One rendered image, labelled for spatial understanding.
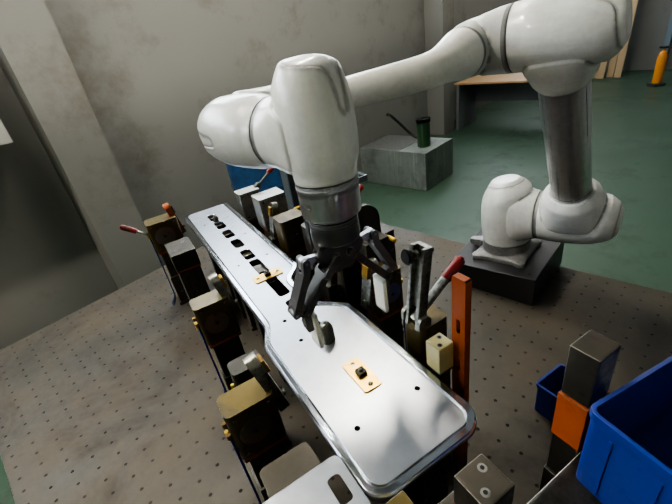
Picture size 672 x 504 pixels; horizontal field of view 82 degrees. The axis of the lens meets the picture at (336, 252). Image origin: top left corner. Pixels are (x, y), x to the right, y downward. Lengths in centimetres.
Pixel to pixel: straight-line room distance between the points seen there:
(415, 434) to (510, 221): 85
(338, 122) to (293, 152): 7
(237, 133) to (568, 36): 62
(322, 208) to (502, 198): 89
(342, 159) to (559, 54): 53
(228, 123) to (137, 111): 281
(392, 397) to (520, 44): 70
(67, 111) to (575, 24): 268
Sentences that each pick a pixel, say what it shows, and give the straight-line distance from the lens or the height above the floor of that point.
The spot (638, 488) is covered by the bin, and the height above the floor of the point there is 110.
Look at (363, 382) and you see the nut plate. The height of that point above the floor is 100.
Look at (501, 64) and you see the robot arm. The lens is 94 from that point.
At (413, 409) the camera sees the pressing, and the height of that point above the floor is 100.
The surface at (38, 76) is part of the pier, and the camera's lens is 296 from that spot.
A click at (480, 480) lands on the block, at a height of 108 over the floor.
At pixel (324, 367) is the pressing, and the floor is 100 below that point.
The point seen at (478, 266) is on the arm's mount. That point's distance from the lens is 143.
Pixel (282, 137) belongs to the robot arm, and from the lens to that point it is 51.
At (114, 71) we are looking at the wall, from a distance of 336.
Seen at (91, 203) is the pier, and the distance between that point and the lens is 304.
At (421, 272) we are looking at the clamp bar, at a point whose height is 117.
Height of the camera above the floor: 157
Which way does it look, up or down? 29 degrees down
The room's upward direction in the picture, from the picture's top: 10 degrees counter-clockwise
